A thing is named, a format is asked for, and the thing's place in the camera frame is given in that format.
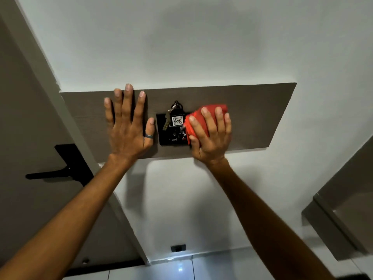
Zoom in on person's left hand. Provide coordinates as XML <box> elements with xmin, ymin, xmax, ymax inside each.
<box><xmin>104</xmin><ymin>83</ymin><xmax>155</xmax><ymax>161</ymax></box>

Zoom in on person's right hand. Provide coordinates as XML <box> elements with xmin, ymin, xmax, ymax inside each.
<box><xmin>188</xmin><ymin>107</ymin><xmax>232</xmax><ymax>165</ymax></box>

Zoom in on red cleaning cloth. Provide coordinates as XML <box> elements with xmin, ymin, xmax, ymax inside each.
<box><xmin>184</xmin><ymin>104</ymin><xmax>228</xmax><ymax>146</ymax></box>

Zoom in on person's left forearm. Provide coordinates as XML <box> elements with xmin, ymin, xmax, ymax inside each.
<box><xmin>0</xmin><ymin>154</ymin><xmax>137</xmax><ymax>280</ymax></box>

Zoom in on person's right forearm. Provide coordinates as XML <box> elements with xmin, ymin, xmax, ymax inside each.
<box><xmin>201</xmin><ymin>157</ymin><xmax>337</xmax><ymax>280</ymax></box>

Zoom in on brass keys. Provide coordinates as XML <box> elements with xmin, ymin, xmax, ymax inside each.
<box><xmin>162</xmin><ymin>109</ymin><xmax>173</xmax><ymax>131</ymax></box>

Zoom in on black key switch plate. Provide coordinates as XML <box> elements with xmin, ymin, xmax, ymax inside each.
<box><xmin>156</xmin><ymin>112</ymin><xmax>193</xmax><ymax>147</ymax></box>

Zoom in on brown wooden wall panel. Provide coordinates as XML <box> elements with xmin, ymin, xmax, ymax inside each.
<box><xmin>59</xmin><ymin>82</ymin><xmax>297</xmax><ymax>161</ymax></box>

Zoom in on black door handle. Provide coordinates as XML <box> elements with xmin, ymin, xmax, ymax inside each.
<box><xmin>25</xmin><ymin>144</ymin><xmax>94</xmax><ymax>187</ymax></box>

